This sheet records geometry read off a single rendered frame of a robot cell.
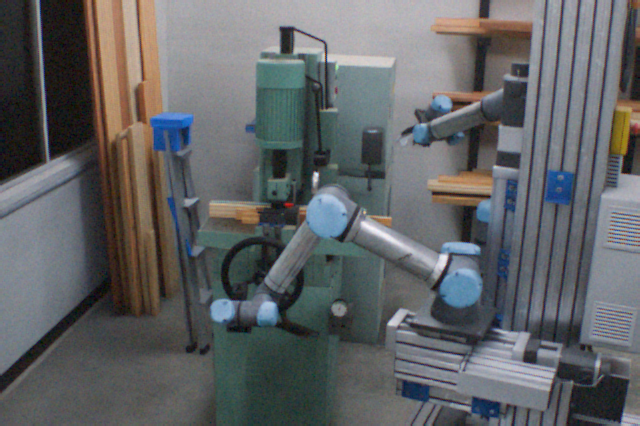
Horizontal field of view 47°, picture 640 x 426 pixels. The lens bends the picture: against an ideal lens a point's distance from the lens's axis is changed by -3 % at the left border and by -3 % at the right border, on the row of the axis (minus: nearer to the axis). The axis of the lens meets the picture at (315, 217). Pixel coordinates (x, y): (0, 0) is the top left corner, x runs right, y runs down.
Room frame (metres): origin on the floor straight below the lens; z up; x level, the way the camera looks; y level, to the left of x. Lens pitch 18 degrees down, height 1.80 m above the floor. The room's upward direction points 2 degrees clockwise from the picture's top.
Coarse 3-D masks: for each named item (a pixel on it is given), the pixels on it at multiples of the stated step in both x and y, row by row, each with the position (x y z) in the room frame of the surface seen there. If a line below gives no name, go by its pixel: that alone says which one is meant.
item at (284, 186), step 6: (288, 174) 2.83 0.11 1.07; (270, 180) 2.73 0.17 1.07; (276, 180) 2.73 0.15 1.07; (282, 180) 2.74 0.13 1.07; (288, 180) 2.77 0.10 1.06; (270, 186) 2.72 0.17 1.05; (276, 186) 2.72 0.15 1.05; (282, 186) 2.72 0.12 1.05; (288, 186) 2.76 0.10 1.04; (270, 192) 2.72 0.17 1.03; (282, 192) 2.72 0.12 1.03; (288, 192) 2.77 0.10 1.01; (270, 198) 2.72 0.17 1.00; (276, 198) 2.72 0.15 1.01; (282, 198) 2.72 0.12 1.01
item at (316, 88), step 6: (318, 84) 2.66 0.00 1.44; (312, 90) 2.66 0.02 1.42; (318, 90) 2.65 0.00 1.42; (318, 96) 2.69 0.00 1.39; (318, 102) 2.70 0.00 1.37; (318, 108) 2.72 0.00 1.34; (318, 114) 2.74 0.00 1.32; (318, 120) 2.76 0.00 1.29; (318, 126) 2.77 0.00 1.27; (318, 132) 2.79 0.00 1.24; (318, 138) 2.82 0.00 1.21; (318, 144) 2.84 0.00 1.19; (318, 156) 2.87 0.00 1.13; (324, 156) 2.87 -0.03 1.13; (318, 162) 2.87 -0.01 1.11; (324, 162) 2.86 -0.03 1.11
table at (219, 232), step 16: (208, 224) 2.71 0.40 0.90; (224, 224) 2.71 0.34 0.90; (240, 224) 2.72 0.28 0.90; (256, 224) 2.73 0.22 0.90; (208, 240) 2.63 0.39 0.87; (224, 240) 2.62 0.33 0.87; (240, 240) 2.62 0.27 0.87; (336, 240) 2.58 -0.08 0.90; (256, 256) 2.51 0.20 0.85; (272, 256) 2.51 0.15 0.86
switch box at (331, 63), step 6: (324, 60) 3.04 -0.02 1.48; (330, 60) 3.06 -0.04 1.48; (336, 60) 3.11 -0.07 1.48; (324, 66) 3.02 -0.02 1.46; (330, 66) 3.02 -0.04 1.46; (324, 72) 3.02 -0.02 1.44; (330, 72) 3.02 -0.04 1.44; (324, 78) 3.02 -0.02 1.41; (330, 78) 3.02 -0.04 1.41; (324, 84) 3.02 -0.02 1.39; (330, 84) 3.02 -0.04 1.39; (324, 90) 3.02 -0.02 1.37; (330, 90) 3.02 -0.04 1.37; (324, 96) 3.02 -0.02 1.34; (330, 96) 3.02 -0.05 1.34
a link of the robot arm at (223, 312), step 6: (222, 300) 2.08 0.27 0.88; (216, 306) 2.07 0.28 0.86; (222, 306) 2.06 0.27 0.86; (228, 306) 2.06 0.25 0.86; (234, 306) 2.08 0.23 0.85; (210, 312) 2.07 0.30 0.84; (216, 312) 2.06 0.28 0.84; (222, 312) 2.06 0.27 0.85; (228, 312) 2.05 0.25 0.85; (234, 312) 2.06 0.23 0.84; (216, 318) 2.05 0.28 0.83; (222, 318) 2.05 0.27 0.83; (228, 318) 2.05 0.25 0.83; (234, 318) 2.06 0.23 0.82; (222, 324) 2.06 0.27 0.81; (228, 324) 2.08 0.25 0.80; (234, 324) 2.07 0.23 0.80
